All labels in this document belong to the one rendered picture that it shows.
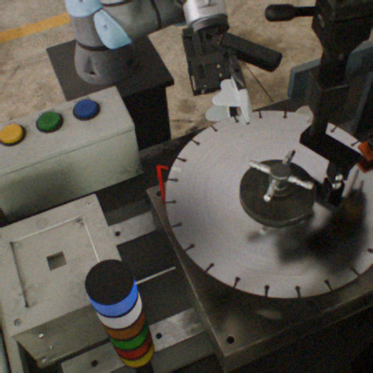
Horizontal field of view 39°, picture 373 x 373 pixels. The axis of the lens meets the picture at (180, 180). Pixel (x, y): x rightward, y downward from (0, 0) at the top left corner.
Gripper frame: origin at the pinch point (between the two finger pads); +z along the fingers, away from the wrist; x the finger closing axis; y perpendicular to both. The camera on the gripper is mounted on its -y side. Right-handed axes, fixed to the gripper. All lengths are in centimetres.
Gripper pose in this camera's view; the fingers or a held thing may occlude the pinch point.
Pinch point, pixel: (244, 131)
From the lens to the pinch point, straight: 93.9
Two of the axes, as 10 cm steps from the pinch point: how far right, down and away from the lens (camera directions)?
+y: -9.8, 2.1, -0.6
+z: 2.1, 9.8, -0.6
